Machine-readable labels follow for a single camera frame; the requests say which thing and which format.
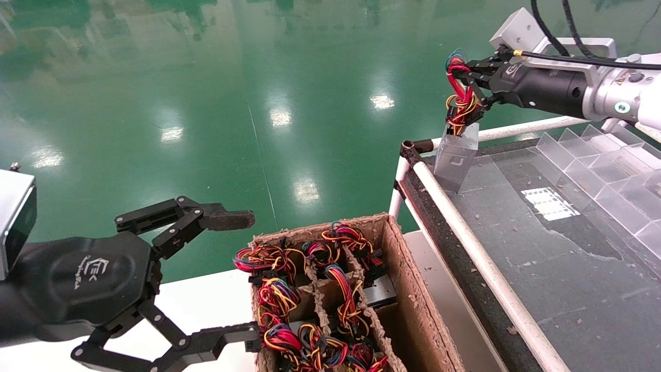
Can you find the grey metal power supply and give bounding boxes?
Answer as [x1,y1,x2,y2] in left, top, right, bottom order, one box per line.
[361,273,399,309]

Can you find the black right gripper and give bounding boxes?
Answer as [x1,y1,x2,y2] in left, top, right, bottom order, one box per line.
[454,54,587,125]

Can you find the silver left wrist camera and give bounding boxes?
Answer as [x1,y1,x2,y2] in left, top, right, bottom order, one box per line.
[0,163,38,282]

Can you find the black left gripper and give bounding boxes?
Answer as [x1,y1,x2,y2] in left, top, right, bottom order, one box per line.
[0,231,262,372]

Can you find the black cable, gold connector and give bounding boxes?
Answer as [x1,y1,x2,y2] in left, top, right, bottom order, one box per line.
[498,46,661,70]

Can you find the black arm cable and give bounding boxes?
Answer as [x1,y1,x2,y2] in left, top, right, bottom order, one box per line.
[530,0,572,56]
[561,0,600,58]

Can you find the clear acrylic compartment tray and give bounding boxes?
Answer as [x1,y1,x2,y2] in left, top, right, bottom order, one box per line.
[444,124,661,372]

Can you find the white pipe frame rack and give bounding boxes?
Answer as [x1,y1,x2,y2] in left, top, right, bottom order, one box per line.
[388,115,661,372]

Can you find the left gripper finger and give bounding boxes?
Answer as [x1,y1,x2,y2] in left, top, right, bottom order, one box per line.
[115,197,256,259]

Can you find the worn cardboard divider box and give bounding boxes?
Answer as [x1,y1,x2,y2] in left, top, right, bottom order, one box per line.
[250,212,468,372]

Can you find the power supply with coloured wires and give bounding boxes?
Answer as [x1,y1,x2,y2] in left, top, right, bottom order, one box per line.
[433,49,486,194]
[262,324,304,365]
[232,244,299,284]
[321,221,385,272]
[256,277,301,331]
[345,341,390,372]
[301,239,337,269]
[324,262,371,339]
[298,321,351,372]

